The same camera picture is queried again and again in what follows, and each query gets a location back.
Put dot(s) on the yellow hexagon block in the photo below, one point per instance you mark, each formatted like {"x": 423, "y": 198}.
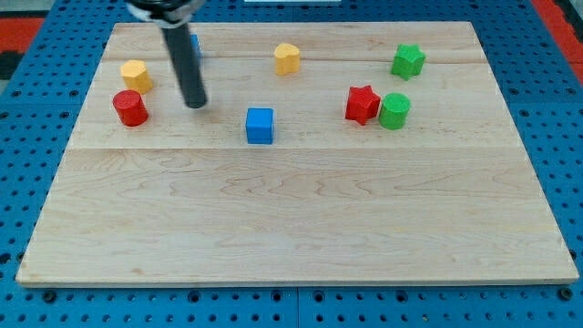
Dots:
{"x": 136, "y": 77}

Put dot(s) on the blue triangle block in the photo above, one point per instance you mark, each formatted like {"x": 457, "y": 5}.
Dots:
{"x": 195, "y": 43}

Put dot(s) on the green star block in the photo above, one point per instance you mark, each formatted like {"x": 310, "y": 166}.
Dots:
{"x": 408, "y": 61}

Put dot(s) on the green cylinder block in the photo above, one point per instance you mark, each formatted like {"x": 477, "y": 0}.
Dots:
{"x": 394, "y": 111}

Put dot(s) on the red star block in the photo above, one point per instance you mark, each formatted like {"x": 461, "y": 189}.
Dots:
{"x": 362, "y": 104}

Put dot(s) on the blue cube block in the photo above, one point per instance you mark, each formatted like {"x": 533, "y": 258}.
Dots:
{"x": 259, "y": 125}

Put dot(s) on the yellow heart block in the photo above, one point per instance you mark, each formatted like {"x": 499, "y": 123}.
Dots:
{"x": 287, "y": 59}

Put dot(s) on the red cylinder block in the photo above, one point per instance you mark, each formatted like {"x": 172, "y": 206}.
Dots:
{"x": 130, "y": 108}

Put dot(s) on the light wooden board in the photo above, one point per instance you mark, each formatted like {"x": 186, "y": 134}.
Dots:
{"x": 184, "y": 200}

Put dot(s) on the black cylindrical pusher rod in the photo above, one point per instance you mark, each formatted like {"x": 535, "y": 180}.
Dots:
{"x": 186, "y": 65}

